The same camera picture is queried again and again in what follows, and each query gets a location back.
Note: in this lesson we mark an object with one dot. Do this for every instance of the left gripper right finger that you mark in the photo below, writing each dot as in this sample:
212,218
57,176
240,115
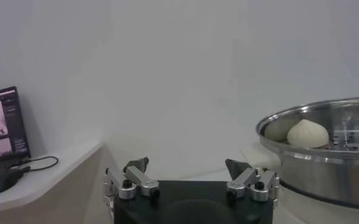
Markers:
246,181

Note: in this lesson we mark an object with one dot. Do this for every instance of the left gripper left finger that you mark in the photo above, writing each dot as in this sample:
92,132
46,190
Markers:
142,179

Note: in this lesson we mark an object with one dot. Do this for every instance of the white steamed baozi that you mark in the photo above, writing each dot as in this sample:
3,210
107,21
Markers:
307,134

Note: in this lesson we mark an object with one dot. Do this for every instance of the stainless steel steamer basket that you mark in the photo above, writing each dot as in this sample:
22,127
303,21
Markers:
319,176

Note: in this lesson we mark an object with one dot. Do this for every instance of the large white table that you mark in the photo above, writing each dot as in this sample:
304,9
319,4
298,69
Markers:
209,176

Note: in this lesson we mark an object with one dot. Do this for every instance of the white side table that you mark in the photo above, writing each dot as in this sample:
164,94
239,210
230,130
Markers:
60,170

